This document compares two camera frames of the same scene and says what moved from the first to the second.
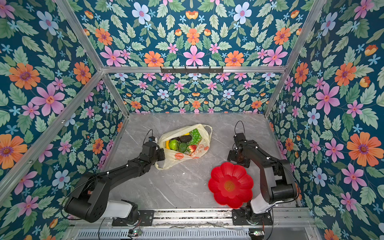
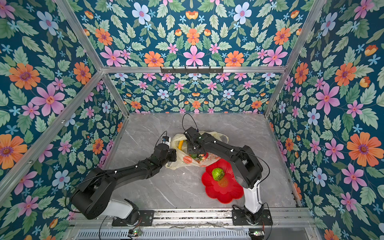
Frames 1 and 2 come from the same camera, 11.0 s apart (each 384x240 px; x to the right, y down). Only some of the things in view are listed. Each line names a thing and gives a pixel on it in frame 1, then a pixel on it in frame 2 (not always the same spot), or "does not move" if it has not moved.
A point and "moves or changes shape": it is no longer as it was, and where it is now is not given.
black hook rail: x=192 y=70 does not move
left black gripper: x=160 y=151 to x=172 y=151
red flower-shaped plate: x=231 y=185 moves or changes shape
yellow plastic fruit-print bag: x=189 y=142 moves or changes shape
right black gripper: x=232 y=156 to x=189 y=146
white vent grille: x=195 y=234 does not move
